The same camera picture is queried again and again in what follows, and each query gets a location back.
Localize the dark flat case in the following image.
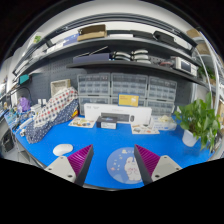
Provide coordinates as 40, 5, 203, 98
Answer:
73, 53, 110, 64

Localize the purple figure toy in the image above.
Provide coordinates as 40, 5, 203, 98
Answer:
18, 97, 30, 112

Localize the grey drawer cabinet left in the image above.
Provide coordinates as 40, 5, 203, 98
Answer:
77, 73, 110, 115

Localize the white electronic instrument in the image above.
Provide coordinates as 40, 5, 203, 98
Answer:
172, 57, 198, 76

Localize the small black box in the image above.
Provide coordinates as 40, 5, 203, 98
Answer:
96, 116, 117, 129

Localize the dark metal shelf unit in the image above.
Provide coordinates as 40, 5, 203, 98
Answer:
13, 13, 200, 78

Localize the left picture card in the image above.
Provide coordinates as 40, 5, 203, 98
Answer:
69, 117, 95, 128

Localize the grey drawer cabinet middle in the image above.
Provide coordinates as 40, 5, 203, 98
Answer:
111, 73, 148, 106

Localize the picture card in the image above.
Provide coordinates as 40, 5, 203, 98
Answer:
131, 124, 159, 135
69, 117, 95, 128

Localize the white computer mouse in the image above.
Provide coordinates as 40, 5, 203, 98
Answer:
53, 144, 73, 156

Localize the right picture card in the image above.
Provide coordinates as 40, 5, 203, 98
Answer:
131, 124, 159, 135

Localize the beige framed tray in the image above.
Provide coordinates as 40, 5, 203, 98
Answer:
50, 79, 71, 96

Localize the cardboard box on shelf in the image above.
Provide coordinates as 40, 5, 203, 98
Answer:
77, 24, 107, 42

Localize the checkered patterned cloth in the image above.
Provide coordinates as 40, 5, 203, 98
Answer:
25, 87, 78, 144

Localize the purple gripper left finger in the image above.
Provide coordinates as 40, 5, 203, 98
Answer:
45, 145, 94, 186

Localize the green potted plant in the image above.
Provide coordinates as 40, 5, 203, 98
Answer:
174, 92, 220, 152

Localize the grey drawer cabinet right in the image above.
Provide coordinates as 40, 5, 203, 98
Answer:
146, 76, 177, 116

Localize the blue desk mat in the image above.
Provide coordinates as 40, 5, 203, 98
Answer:
16, 122, 211, 189

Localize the white keyboard box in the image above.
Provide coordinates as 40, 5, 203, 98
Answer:
84, 103, 152, 124

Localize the round blue mouse pad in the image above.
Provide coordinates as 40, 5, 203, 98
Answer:
107, 147, 142, 184

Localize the grey drawer cabinet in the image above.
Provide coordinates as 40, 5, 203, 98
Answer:
111, 73, 148, 106
146, 76, 177, 116
77, 73, 110, 115

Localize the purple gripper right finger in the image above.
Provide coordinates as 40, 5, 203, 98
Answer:
134, 145, 181, 185

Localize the clear plastic container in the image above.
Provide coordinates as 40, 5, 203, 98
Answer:
153, 115, 177, 131

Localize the yellow card box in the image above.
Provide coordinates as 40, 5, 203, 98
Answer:
118, 94, 139, 107

